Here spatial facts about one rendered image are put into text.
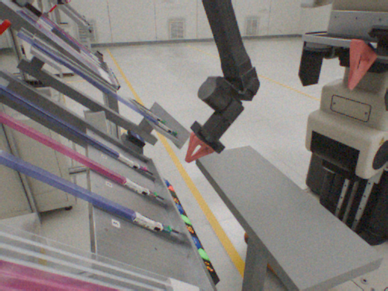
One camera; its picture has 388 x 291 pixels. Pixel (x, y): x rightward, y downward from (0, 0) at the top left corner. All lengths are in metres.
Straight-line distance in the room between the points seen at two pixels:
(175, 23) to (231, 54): 7.79
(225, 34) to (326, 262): 0.57
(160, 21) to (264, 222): 7.80
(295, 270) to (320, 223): 0.19
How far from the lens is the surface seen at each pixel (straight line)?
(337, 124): 0.95
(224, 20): 0.69
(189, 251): 0.54
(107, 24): 8.14
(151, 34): 8.32
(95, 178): 0.54
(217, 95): 0.66
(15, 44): 2.21
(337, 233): 0.83
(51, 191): 1.76
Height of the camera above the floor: 1.13
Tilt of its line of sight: 28 degrees down
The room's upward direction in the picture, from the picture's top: straight up
